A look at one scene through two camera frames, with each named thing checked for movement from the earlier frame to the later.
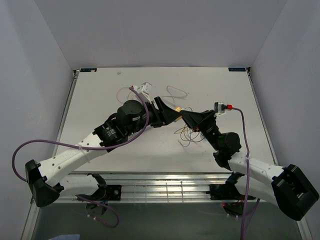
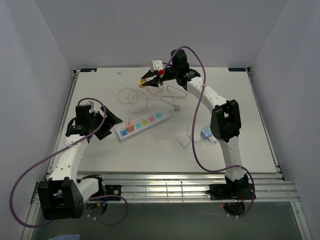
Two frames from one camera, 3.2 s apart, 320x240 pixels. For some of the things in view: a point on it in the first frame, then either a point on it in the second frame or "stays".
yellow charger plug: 178,109 to 141,81
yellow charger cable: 178,109 to 154,93
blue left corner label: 88,69 stays
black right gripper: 201,120 to 154,82
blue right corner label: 237,69 stays
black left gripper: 168,114 to 109,121
